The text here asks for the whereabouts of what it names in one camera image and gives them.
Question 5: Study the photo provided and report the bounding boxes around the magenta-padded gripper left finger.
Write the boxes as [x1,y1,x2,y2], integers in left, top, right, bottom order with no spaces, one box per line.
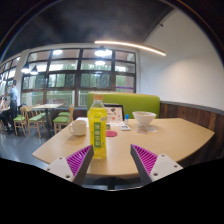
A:
[44,144,95,187]

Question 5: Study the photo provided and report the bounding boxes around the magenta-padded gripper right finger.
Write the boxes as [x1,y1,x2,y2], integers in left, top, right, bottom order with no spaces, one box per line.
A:
[129,143,184,186]

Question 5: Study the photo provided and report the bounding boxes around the yellow drink bottle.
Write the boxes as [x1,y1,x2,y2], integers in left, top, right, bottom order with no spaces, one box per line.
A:
[86,94,108,160]

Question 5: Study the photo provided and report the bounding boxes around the white paper sachet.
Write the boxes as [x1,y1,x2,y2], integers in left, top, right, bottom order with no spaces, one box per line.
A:
[146,125,159,133]

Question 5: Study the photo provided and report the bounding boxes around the red patterned sachet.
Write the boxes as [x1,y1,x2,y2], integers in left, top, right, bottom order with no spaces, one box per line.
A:
[136,126,149,135]

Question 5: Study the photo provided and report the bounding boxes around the white mug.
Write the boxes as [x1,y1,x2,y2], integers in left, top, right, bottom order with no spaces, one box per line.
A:
[68,119,88,137]

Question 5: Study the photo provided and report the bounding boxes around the white bowl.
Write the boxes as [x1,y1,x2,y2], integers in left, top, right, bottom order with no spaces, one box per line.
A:
[131,110,157,127]

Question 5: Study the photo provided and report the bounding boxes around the wooden chairs with green seats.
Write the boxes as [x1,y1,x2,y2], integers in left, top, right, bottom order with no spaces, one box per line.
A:
[12,103,76,138]

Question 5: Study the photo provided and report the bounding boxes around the light wooden dining table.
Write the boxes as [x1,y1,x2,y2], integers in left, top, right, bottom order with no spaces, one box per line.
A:
[32,103,64,131]

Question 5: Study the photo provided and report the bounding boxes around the flat round red coaster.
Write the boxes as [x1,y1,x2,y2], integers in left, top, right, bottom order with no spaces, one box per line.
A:
[105,130,118,138]

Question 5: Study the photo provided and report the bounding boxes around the green upholstered bench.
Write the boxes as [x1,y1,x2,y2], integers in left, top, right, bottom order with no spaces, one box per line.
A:
[86,91,161,120]

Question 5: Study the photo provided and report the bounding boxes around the black-framed picture stand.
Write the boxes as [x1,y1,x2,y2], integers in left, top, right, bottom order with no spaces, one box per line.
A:
[103,103,126,125]

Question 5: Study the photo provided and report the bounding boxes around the person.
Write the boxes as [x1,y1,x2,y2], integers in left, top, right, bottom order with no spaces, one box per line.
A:
[7,79,19,128]
[0,95,11,129]

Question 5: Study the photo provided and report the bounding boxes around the large dark-framed window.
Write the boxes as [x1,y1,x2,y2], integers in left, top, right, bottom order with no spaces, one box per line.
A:
[0,48,138,108]

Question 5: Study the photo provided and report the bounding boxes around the round pendant lamps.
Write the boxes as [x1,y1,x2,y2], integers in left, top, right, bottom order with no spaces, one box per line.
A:
[20,46,114,76]

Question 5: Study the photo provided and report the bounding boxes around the curved linear ceiling light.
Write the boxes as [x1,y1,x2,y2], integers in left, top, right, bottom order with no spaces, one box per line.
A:
[93,39,167,57]

